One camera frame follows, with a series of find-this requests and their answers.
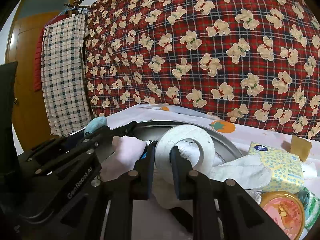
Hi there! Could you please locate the white tape roll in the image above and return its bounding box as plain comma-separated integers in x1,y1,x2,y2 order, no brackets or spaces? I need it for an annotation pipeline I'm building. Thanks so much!
155,125,215,184

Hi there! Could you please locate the light blue plush item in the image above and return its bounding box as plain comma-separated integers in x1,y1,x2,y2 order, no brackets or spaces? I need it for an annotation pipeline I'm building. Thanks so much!
84,116,107,137

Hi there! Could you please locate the yellow tissue pack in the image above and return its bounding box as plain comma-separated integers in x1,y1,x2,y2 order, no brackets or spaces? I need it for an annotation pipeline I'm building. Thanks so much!
248,142,304,194

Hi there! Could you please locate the red hanging garment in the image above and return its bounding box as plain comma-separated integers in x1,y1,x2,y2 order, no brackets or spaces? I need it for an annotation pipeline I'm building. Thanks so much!
33,27,45,92

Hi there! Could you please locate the green striped white cloth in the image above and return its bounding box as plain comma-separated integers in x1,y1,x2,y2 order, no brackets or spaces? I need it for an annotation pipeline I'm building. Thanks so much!
297,187,319,231

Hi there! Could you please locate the white checkered cloth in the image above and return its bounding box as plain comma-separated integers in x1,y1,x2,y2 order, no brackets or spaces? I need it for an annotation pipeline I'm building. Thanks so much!
41,14,91,137

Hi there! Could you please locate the tan sponge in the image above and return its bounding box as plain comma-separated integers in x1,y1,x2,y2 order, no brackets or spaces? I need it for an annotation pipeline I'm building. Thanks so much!
290,135,312,162

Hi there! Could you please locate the pink cloth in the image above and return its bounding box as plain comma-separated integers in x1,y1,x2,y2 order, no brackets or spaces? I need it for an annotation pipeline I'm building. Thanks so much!
100,136,147,182

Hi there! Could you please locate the round metal tray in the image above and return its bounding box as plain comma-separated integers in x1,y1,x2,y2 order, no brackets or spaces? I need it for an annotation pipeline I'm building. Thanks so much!
103,121,243,165

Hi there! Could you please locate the white gauze cloth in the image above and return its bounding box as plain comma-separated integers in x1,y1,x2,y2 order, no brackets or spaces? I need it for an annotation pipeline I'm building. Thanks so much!
208,154,272,189

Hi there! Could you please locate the red plaid bear blanket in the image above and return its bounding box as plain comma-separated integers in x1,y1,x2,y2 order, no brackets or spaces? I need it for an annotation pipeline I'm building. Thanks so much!
85,0,319,140

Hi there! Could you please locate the white fruit print sheet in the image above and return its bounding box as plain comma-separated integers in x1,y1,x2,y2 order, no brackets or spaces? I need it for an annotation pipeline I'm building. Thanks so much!
100,103,320,240

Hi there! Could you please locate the wooden door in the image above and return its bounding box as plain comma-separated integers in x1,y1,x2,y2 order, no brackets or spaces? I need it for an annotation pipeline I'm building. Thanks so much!
5,0,74,153

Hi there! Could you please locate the orange round tin lid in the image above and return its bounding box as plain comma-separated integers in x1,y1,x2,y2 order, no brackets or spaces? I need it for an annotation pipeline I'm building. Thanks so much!
260,191,305,239

